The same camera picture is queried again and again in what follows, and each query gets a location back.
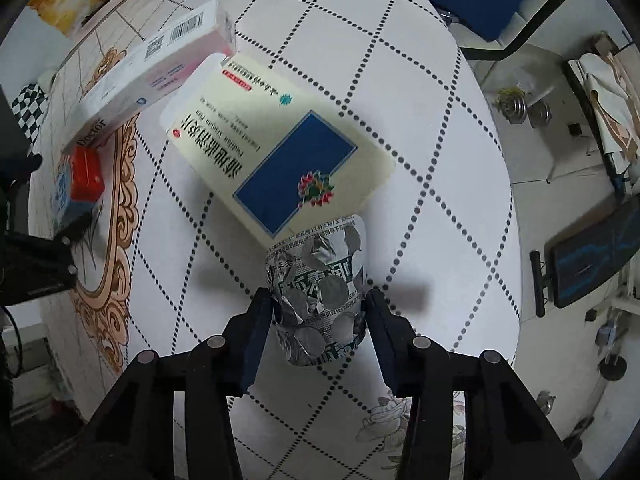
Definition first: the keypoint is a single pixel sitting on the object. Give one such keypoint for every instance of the beige cloth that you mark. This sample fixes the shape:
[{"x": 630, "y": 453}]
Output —
[{"x": 615, "y": 105}]

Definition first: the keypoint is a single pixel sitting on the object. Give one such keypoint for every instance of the long white pink box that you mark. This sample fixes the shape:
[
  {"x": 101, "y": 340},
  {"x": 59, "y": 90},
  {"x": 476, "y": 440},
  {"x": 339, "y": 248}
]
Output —
[{"x": 150, "y": 75}]

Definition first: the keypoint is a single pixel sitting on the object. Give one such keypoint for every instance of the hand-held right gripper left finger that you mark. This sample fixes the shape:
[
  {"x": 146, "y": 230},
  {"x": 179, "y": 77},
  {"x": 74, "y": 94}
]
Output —
[{"x": 255, "y": 342}]

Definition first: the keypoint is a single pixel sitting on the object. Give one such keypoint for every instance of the metal dumbbell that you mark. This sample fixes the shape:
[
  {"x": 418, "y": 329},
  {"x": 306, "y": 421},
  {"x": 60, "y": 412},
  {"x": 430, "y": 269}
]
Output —
[{"x": 522, "y": 107}]

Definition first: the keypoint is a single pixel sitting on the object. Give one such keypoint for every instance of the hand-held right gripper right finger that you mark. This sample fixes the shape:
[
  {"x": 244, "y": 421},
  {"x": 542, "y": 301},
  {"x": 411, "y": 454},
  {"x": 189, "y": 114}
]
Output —
[{"x": 384, "y": 345}]

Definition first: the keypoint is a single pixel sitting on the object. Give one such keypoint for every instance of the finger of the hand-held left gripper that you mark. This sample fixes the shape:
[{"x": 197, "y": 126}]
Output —
[
  {"x": 35, "y": 270},
  {"x": 20, "y": 169}
]

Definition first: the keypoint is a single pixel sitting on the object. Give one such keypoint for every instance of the silver blister pack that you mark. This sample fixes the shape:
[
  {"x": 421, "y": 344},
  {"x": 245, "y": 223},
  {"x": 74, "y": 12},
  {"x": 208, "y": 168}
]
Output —
[{"x": 320, "y": 285}]

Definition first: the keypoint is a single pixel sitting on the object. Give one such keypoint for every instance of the small blue red box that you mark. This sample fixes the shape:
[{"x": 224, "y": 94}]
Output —
[{"x": 82, "y": 180}]

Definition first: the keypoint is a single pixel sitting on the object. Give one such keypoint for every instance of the black white checkered cloth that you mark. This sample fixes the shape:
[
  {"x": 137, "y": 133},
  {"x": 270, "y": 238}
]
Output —
[{"x": 27, "y": 115}]

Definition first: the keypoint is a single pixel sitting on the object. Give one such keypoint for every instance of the cream medicine box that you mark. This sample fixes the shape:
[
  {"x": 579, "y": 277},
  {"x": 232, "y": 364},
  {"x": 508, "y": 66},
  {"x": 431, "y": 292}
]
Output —
[{"x": 250, "y": 135}]

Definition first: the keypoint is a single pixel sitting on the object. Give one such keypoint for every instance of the table with patterned cloth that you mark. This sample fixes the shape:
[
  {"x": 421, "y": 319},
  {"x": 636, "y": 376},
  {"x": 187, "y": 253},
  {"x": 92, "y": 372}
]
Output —
[{"x": 425, "y": 160}]

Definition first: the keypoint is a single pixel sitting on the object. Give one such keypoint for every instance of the black frame chair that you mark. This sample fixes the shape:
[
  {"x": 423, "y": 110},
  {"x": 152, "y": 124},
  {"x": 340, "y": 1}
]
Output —
[{"x": 505, "y": 53}]

